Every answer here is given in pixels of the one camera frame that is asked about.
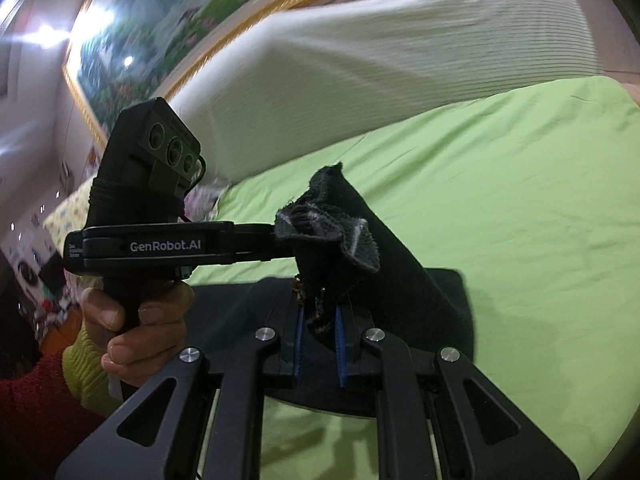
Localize white striped pillow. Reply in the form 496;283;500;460
167;0;601;186

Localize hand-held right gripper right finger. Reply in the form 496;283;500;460
335;304;578;480

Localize person's left hand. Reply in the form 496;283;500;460
80;282;197;389

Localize black pants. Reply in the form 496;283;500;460
192;161;476;418

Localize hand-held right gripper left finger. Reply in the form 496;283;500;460
55;304;306;480

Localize yellow floral pillow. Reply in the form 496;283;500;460
42;175;232;261

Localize gold framed landscape painting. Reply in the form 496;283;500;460
62;0;398;137

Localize colourful printed cloth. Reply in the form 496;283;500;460
0;232;83;356

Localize green bed sheet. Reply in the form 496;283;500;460
189;76;640;480

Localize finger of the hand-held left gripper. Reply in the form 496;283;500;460
234;223;279;264

